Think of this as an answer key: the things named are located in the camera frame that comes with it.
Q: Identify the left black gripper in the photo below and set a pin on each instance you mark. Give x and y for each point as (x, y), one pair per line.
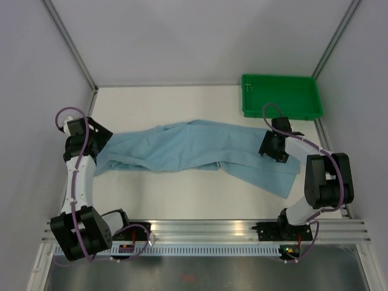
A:
(103, 136)

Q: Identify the aluminium mounting rail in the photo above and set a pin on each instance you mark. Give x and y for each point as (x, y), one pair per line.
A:
(228, 231)

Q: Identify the right aluminium frame post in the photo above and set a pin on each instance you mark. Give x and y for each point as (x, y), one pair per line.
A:
(336, 37)

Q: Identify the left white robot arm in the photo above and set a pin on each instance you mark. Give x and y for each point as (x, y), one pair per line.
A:
(79, 229)

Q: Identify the left aluminium frame post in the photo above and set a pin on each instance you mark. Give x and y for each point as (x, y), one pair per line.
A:
(69, 43)

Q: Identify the green plastic tray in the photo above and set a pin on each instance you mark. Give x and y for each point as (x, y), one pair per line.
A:
(296, 96)

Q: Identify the white slotted cable duct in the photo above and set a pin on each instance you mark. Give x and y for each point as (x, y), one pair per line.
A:
(194, 250)

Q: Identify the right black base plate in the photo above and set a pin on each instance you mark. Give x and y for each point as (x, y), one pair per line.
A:
(272, 231)

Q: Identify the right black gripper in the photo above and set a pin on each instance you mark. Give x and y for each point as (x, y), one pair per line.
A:
(265, 148)

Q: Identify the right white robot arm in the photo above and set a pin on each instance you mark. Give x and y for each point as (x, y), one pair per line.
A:
(328, 181)

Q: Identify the aluminium frame post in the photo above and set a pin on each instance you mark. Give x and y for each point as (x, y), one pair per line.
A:
(336, 37)
(69, 43)

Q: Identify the light blue trousers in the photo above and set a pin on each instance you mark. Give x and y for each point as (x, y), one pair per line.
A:
(202, 145)

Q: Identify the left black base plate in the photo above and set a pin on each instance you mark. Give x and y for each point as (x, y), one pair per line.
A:
(133, 231)

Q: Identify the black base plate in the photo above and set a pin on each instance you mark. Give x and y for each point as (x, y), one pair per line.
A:
(133, 231)
(272, 231)

